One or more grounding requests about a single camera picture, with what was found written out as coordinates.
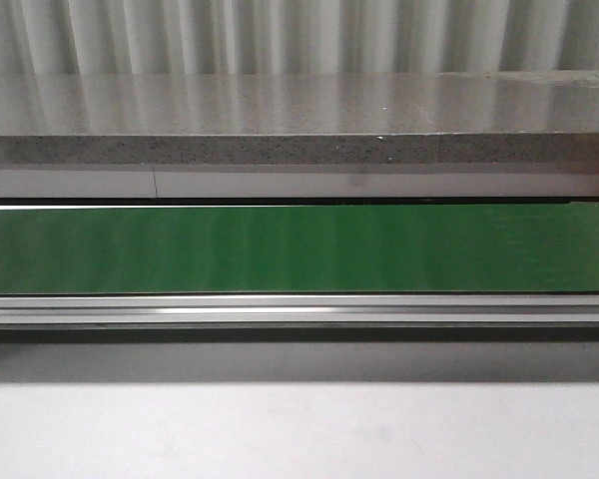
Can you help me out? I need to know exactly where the grey speckled stone counter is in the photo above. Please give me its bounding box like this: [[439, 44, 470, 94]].
[[0, 69, 599, 200]]

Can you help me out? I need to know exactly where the green conveyor belt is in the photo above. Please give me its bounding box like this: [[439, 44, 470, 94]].
[[0, 204, 599, 295]]

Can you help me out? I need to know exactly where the white pleated curtain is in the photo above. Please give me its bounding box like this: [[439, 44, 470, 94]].
[[0, 1, 599, 75]]

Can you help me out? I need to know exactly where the aluminium conveyor side rail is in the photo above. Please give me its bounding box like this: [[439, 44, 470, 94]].
[[0, 293, 599, 329]]

